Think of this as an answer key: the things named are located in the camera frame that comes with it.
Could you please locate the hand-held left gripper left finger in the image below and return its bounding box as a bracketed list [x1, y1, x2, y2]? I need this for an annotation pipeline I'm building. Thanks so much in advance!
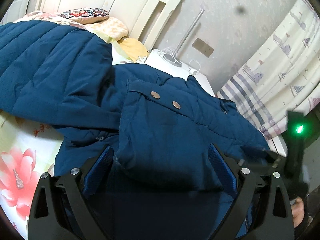
[27, 144, 115, 240]

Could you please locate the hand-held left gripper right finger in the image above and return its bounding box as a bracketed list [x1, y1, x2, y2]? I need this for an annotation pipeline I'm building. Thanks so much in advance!
[208, 143, 296, 240]

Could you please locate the blue padded jacket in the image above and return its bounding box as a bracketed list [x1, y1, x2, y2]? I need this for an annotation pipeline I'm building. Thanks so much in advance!
[0, 19, 278, 240]

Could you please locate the person's right hand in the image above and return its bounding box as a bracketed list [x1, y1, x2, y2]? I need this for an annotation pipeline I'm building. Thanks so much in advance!
[291, 197, 305, 228]

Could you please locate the floral bed sheet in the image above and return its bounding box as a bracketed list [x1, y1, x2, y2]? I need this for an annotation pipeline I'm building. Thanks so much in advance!
[0, 10, 150, 240]

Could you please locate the striped patterned curtain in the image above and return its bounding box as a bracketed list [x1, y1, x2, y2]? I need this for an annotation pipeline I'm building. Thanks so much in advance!
[216, 0, 320, 141]

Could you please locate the white nightstand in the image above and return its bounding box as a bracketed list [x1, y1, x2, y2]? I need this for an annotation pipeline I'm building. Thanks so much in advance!
[144, 49, 216, 98]

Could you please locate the yellow pillow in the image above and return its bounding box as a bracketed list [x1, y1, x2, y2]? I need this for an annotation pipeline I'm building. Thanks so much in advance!
[117, 37, 150, 63]

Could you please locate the silver pole lamp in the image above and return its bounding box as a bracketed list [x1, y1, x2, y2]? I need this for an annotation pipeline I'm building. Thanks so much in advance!
[158, 8, 206, 67]

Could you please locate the orange patterned pillow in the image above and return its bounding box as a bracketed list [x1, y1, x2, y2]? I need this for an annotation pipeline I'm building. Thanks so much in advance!
[86, 17, 129, 42]

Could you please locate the embroidered floral pillow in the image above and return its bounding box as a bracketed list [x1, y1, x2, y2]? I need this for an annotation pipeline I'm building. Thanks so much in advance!
[59, 7, 111, 26]

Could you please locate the cream wooden headboard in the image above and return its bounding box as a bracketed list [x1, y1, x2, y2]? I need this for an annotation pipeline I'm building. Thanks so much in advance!
[31, 0, 188, 53]

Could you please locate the white charger cable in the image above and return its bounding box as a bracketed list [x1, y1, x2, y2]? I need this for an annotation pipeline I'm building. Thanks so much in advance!
[188, 59, 202, 76]

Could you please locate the beige wall socket plate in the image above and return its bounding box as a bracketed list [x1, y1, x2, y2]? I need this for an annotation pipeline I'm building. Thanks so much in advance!
[192, 37, 215, 58]

